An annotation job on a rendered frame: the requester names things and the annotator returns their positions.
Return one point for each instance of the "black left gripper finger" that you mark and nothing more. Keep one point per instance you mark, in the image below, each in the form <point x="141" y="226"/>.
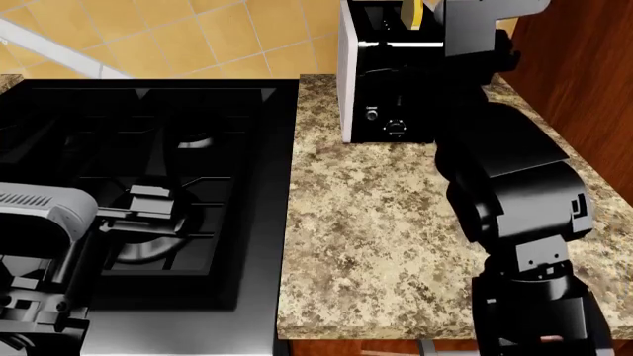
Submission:
<point x="151" y="200"/>
<point x="158" y="228"/>

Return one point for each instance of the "black toaster lever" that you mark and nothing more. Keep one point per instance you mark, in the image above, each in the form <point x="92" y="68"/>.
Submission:
<point x="398" y="100"/>

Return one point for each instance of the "black toaster with white side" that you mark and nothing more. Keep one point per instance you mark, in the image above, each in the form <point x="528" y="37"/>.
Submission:
<point x="376" y="55"/>

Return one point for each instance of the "round black toaster dial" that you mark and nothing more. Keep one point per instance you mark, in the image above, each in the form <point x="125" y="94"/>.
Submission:
<point x="396" y="128"/>

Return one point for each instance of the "small round toaster button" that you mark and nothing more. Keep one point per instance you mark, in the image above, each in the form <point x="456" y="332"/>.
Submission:
<point x="371" y="114"/>

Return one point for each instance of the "large round stove burner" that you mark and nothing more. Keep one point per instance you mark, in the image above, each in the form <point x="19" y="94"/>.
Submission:
<point x="148" y="248"/>

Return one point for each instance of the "small round stove burner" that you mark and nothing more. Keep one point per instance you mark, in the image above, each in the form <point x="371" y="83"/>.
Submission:
<point x="197" y="142"/>

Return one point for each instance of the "yellow bread slice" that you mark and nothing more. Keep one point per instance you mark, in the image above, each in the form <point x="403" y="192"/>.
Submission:
<point x="411" y="15"/>

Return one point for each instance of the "black gas cooktop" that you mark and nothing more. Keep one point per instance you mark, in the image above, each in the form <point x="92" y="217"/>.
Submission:
<point x="148" y="111"/>

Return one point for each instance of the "brown wooden cabinet panel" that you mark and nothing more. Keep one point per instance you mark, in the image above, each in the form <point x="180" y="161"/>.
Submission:
<point x="583" y="74"/>

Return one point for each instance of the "brown wooden base cabinet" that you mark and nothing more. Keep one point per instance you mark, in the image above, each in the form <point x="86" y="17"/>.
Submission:
<point x="376" y="348"/>

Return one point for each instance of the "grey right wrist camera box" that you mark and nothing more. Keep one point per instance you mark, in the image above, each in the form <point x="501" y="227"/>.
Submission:
<point x="470" y="22"/>

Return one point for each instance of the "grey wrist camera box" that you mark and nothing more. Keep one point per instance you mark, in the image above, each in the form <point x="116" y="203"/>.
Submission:
<point x="44" y="215"/>
<point x="470" y="22"/>

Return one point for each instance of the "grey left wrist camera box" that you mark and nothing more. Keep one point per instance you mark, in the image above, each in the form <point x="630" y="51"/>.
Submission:
<point x="44" y="215"/>

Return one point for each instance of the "white metal rail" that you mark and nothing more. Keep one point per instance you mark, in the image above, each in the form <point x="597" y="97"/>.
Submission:
<point x="54" y="50"/>

